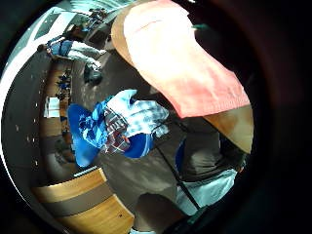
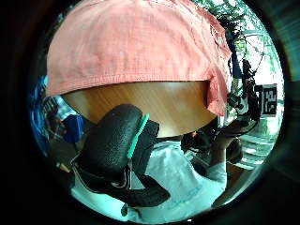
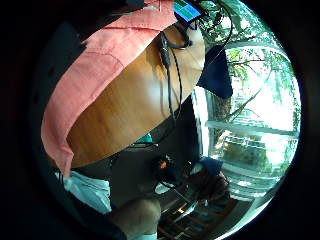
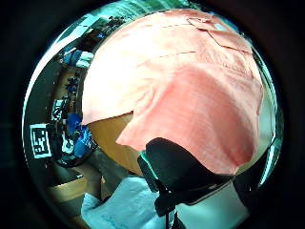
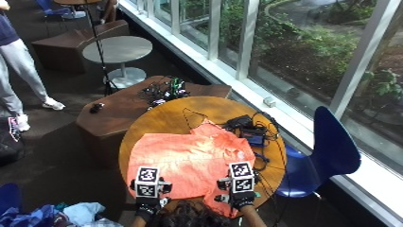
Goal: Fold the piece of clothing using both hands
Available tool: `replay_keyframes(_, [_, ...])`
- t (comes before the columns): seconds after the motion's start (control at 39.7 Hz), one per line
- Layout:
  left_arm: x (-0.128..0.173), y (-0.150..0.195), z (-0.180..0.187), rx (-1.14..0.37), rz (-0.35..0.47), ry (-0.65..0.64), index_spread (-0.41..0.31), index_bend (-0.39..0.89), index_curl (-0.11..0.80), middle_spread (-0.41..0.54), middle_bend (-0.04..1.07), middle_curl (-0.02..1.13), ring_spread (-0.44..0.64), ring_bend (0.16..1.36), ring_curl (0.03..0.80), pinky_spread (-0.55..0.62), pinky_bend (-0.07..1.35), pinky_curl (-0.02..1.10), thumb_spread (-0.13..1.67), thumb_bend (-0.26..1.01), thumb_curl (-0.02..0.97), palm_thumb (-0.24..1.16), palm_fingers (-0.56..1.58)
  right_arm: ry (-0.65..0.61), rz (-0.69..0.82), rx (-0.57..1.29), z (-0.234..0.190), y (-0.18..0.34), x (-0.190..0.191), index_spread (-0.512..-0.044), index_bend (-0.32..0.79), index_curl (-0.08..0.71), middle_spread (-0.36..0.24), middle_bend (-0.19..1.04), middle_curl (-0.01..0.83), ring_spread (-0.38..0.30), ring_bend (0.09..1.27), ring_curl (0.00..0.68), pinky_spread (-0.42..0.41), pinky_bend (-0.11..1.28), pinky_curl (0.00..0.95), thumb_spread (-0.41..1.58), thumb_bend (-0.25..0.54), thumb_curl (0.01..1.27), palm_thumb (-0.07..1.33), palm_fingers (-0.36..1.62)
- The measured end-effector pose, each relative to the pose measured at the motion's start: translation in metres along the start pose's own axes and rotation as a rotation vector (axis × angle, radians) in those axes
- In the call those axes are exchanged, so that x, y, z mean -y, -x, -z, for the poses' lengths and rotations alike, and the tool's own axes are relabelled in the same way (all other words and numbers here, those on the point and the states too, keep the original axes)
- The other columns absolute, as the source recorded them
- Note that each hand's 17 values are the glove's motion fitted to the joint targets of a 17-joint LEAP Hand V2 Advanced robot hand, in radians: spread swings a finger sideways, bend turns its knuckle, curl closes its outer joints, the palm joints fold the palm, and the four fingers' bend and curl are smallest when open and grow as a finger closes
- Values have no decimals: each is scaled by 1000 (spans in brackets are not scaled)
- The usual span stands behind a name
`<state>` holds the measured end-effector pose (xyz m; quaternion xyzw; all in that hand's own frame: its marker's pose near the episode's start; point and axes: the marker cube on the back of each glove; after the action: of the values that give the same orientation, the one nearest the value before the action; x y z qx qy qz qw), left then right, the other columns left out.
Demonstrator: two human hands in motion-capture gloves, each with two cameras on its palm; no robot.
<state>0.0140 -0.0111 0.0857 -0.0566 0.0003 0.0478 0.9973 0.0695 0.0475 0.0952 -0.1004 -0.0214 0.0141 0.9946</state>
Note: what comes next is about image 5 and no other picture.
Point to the person's left hand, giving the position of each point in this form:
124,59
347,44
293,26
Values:
148,206

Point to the person's right hand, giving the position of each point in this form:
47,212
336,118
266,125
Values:
243,200

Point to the white marker cube right glove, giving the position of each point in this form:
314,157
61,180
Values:
242,177

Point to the white marker cube glove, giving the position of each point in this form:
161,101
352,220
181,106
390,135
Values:
148,182
242,177

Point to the white marker cube left glove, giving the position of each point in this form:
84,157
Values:
148,182

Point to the light blue cloth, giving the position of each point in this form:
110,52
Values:
84,212

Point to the orange shirt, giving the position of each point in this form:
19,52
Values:
189,154

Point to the blue box device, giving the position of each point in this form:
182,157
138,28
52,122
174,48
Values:
253,136

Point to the black box device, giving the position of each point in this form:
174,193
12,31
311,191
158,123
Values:
239,122

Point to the blue plastic chair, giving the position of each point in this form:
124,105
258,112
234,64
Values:
50,9
332,148

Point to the pile of blue clothes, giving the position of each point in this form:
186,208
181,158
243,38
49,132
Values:
33,217

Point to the brown wooden bench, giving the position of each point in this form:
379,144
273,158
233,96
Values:
113,121
62,47

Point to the small white block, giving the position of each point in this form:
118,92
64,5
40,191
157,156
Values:
269,101

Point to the small black gadget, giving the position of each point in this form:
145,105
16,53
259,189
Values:
96,108

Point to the black bag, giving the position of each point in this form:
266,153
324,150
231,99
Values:
8,148

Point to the grey round side table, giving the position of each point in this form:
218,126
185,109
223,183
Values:
117,48

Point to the black tripod stand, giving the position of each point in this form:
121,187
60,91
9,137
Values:
97,41

